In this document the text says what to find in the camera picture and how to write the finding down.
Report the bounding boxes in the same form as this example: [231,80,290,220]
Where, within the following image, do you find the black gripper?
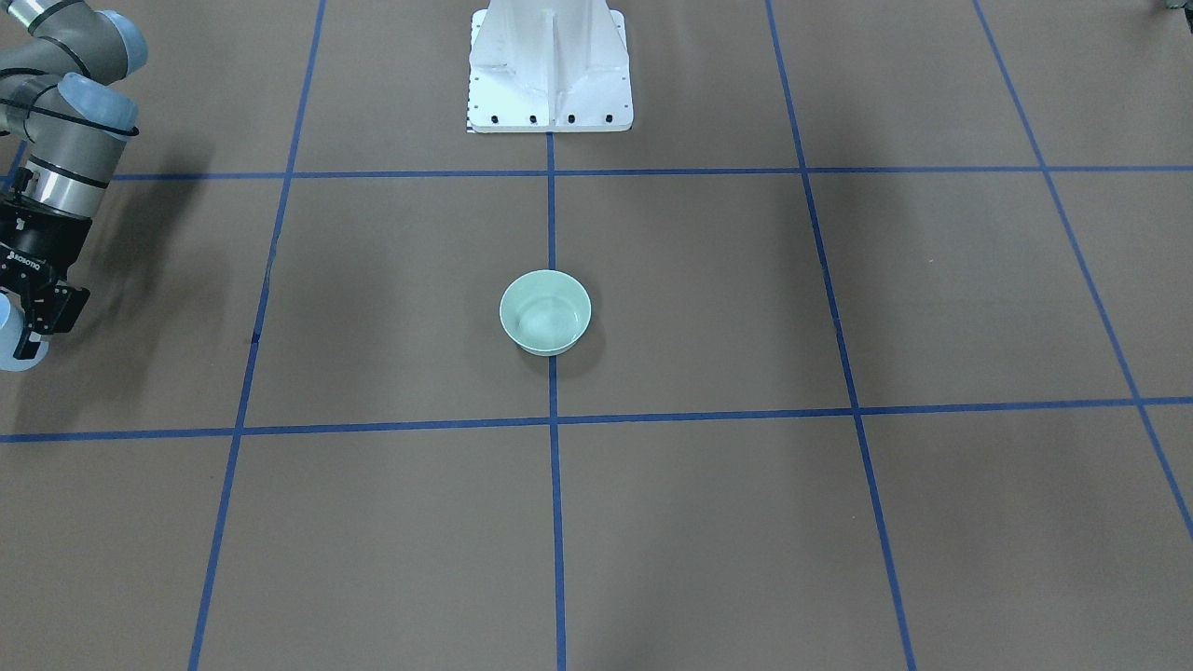
[1,196,92,362]

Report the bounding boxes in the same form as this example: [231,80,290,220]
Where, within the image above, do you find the light blue cup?
[1,294,48,373]

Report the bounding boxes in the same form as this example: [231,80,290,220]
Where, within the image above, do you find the light green bowl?
[499,270,593,357]

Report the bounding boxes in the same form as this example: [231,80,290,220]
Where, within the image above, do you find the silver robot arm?
[1,1,149,371]

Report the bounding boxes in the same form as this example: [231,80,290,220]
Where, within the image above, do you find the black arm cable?
[0,93,141,138]

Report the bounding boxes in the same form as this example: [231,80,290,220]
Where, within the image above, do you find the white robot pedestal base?
[466,1,635,133]

